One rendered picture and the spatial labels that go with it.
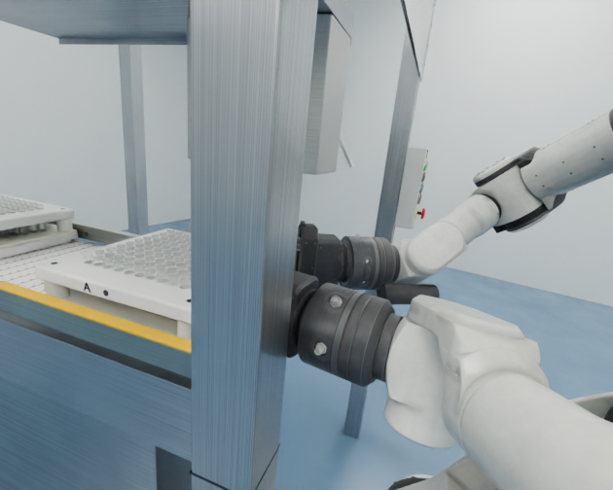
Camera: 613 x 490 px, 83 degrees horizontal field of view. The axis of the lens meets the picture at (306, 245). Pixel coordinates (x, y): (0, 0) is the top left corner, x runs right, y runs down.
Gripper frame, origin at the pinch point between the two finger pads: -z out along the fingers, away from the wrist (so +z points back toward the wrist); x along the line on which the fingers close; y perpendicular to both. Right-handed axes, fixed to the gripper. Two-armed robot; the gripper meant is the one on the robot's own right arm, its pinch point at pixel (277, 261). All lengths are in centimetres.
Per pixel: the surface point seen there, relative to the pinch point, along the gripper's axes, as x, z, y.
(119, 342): 5.5, -19.3, -13.2
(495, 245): 62, 252, 230
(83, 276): 0.2, -24.8, -6.9
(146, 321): 4.7, -17.1, -9.9
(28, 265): 7.6, -41.7, 15.0
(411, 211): 0, 50, 51
